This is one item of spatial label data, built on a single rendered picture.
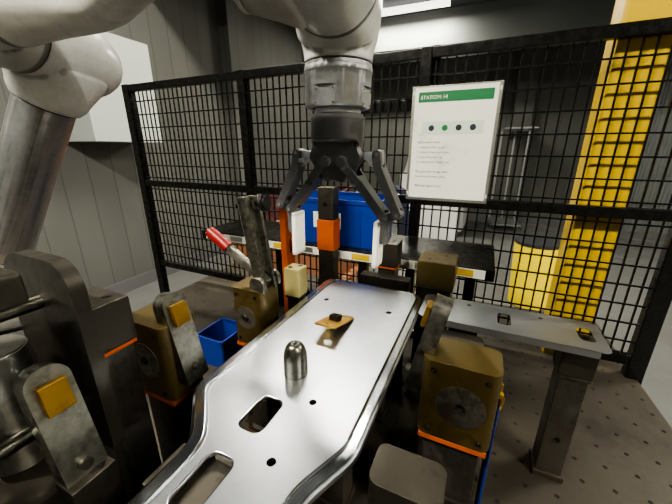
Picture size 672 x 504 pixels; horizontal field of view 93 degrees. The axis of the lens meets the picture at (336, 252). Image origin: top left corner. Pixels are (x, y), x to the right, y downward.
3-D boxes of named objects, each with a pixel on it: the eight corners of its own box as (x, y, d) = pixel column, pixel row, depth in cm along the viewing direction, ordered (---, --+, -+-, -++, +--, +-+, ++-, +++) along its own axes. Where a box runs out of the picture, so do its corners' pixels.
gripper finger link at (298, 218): (295, 213, 50) (291, 212, 50) (296, 255, 52) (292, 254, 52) (304, 210, 52) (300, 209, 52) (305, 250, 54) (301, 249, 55)
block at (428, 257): (438, 404, 77) (456, 265, 66) (406, 394, 80) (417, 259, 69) (442, 383, 84) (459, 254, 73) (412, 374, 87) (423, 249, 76)
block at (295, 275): (304, 417, 73) (298, 270, 62) (291, 412, 75) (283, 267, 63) (311, 407, 76) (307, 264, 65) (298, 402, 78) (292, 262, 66)
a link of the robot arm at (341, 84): (358, 53, 36) (356, 110, 38) (381, 70, 44) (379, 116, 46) (290, 61, 40) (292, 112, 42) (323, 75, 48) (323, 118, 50)
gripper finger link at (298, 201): (329, 161, 44) (322, 154, 44) (286, 215, 50) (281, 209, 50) (341, 160, 48) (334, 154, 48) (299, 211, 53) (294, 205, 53)
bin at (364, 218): (377, 250, 85) (379, 202, 81) (281, 238, 97) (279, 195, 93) (392, 236, 100) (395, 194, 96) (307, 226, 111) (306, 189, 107)
